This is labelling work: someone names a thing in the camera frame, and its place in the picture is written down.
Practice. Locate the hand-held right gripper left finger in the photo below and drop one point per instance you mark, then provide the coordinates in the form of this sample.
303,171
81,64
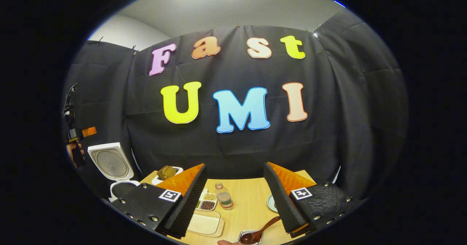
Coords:
188,205

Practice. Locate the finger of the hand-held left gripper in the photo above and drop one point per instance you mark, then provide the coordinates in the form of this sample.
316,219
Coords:
89,131

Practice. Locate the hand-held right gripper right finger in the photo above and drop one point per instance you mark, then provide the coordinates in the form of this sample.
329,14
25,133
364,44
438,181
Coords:
282,205

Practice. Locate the clear box of rice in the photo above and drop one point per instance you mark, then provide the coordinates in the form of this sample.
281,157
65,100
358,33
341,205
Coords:
204,224

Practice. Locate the brown wooden spoon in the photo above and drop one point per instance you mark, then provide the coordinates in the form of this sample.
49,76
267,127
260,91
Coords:
262,228

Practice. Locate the white rice cooker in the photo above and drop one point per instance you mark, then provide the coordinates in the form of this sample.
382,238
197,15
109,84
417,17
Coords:
109,164

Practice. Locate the pale green plate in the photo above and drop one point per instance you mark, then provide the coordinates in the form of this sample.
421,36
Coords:
270,203

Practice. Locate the white divided bean dish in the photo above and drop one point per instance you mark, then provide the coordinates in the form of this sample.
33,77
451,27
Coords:
208,201

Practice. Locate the white toaster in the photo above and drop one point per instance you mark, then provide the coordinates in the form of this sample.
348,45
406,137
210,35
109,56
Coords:
178,170

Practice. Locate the small glass bottle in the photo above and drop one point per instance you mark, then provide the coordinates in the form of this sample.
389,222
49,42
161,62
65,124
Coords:
224,197

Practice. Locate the brown bread slice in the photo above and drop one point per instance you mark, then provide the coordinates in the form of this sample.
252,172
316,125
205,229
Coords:
167,172

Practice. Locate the black backdrop cloth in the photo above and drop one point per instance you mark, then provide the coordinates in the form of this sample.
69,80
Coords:
233,153

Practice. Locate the ceiling light panel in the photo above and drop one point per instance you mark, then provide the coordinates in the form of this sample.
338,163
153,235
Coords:
339,4

